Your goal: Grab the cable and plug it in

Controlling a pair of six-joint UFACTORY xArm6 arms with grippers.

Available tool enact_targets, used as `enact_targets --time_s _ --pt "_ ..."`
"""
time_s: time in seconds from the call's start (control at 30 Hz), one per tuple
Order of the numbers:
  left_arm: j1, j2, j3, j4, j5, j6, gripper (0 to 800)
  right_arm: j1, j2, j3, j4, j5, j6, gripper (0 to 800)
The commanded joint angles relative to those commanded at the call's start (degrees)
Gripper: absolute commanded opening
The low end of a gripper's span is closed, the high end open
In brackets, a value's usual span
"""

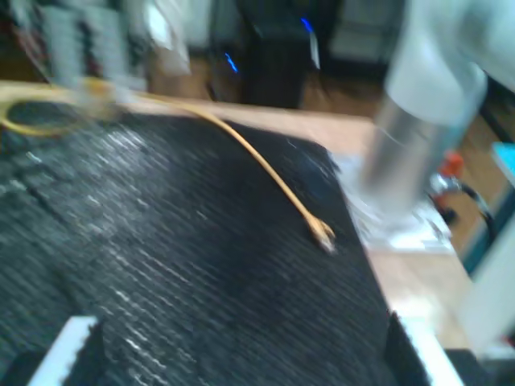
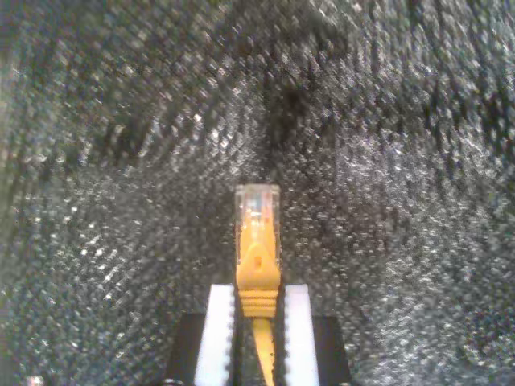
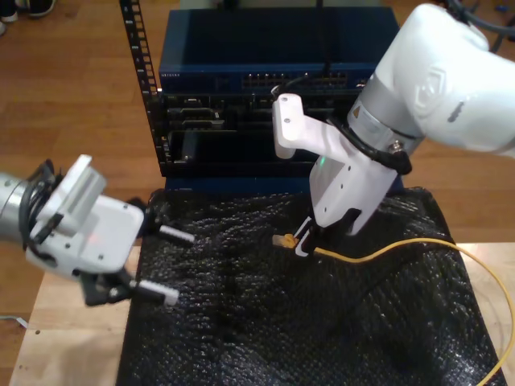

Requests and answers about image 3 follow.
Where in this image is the yellow network cable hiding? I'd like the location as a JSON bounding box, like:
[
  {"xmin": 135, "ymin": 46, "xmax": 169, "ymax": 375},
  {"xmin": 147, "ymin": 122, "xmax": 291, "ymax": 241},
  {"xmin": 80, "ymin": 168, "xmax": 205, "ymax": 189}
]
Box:
[{"xmin": 271, "ymin": 232, "xmax": 515, "ymax": 386}]

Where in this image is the black empty rack chassis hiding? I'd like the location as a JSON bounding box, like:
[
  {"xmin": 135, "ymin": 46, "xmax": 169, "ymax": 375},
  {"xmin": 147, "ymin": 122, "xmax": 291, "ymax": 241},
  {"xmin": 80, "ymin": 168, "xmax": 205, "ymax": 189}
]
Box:
[{"xmin": 167, "ymin": 128, "xmax": 319, "ymax": 178}]

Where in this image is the black bubble wrap mat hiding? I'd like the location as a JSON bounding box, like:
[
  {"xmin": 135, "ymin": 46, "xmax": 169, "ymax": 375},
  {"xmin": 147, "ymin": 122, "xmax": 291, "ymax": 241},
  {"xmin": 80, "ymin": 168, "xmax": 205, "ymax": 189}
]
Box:
[{"xmin": 115, "ymin": 187, "xmax": 507, "ymax": 386}]

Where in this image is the black rack server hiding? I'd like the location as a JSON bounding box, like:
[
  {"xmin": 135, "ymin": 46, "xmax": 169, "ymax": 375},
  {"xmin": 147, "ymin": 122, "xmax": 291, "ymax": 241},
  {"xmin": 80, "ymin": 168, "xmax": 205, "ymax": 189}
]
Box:
[{"xmin": 159, "ymin": 92, "xmax": 355, "ymax": 133}]

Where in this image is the person's dark shoe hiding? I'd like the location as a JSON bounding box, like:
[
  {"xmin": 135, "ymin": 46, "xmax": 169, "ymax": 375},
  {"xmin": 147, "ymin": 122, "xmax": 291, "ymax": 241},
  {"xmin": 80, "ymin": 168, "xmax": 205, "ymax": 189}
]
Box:
[{"xmin": 27, "ymin": 0, "xmax": 57, "ymax": 17}]

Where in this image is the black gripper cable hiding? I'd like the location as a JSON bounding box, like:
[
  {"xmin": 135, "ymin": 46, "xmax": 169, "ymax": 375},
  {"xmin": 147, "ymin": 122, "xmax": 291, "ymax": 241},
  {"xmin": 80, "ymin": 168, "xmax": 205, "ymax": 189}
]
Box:
[
  {"xmin": 19, "ymin": 159, "xmax": 65, "ymax": 253},
  {"xmin": 332, "ymin": 115, "xmax": 414, "ymax": 176}
]

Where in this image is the blue rack base plate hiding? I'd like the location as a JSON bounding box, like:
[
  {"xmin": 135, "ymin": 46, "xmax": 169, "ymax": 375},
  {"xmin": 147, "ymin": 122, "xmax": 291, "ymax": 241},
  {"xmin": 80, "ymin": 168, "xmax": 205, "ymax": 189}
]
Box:
[{"xmin": 163, "ymin": 175, "xmax": 405, "ymax": 195}]

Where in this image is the blue network switch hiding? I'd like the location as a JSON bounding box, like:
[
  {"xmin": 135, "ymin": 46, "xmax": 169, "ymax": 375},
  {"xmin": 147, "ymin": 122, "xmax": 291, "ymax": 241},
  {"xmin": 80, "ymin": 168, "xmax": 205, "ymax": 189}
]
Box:
[{"xmin": 158, "ymin": 7, "xmax": 407, "ymax": 94}]

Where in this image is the black perforated rack post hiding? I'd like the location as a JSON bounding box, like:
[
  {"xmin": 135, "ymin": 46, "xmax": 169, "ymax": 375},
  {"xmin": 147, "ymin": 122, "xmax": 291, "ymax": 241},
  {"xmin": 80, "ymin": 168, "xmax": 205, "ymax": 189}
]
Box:
[{"xmin": 118, "ymin": 0, "xmax": 172, "ymax": 179}]

